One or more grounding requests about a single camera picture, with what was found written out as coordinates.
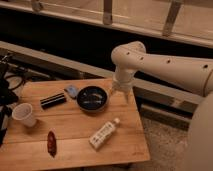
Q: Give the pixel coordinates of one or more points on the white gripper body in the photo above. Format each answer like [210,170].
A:
[123,79]

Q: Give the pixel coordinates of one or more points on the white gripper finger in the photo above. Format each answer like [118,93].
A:
[111,91]
[127,97]

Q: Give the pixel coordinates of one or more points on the white plastic bottle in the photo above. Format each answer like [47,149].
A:
[104,133]

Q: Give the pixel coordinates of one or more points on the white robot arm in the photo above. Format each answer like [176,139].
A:
[192,74]

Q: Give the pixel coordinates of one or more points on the dark ceramic bowl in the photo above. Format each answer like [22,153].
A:
[92,98]

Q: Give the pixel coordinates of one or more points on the small blue object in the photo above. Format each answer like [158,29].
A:
[72,91]

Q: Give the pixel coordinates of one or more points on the black rectangular box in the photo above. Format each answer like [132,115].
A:
[53,101]

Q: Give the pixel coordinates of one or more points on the red chili pepper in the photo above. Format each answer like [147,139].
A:
[51,144]

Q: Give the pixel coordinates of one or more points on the white plastic cup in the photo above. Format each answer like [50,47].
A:
[24,114]

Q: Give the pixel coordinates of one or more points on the black equipment stand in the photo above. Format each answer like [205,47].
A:
[7,97]

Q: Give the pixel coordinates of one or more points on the metal railing frame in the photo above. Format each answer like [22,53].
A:
[187,21]

